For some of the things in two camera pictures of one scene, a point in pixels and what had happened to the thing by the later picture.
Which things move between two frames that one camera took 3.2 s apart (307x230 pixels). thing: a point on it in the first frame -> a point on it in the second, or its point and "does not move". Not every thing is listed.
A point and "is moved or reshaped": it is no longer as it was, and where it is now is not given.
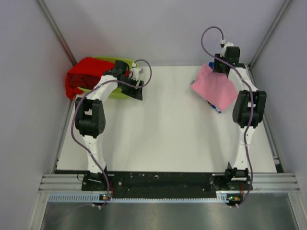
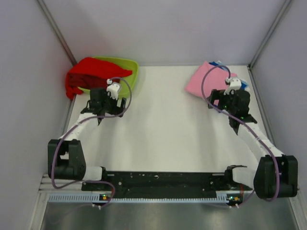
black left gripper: (134, 93) -> (116, 109)
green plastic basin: (117, 93) does not move
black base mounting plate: (164, 184) does not move
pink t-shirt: (215, 87) is moved or reshaped
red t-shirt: (86, 73) does not move
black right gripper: (216, 69) -> (218, 95)
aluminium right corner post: (269, 33) does not move
